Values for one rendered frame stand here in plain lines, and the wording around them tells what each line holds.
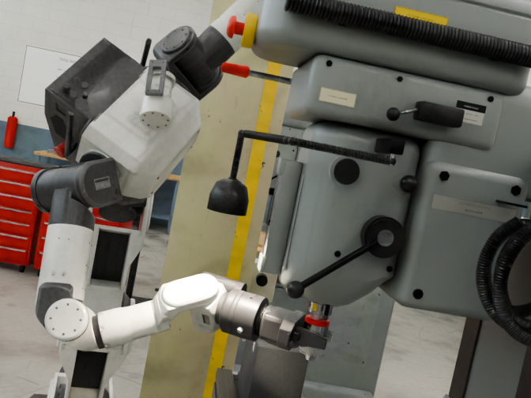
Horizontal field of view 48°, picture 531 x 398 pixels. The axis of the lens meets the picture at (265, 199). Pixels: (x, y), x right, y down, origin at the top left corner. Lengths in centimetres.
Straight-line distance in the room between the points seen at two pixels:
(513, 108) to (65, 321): 88
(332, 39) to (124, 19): 939
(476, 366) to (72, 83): 105
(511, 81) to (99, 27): 950
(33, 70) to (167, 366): 797
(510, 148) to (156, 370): 225
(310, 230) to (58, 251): 50
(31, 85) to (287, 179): 948
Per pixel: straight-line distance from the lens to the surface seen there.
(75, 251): 124
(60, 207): 126
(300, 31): 99
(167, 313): 118
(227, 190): 106
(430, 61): 104
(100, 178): 128
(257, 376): 140
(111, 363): 180
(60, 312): 120
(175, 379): 304
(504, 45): 105
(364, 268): 106
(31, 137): 1042
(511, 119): 111
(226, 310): 117
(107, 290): 170
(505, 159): 111
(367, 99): 101
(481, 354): 136
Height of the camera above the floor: 156
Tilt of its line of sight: 5 degrees down
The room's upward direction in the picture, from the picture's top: 11 degrees clockwise
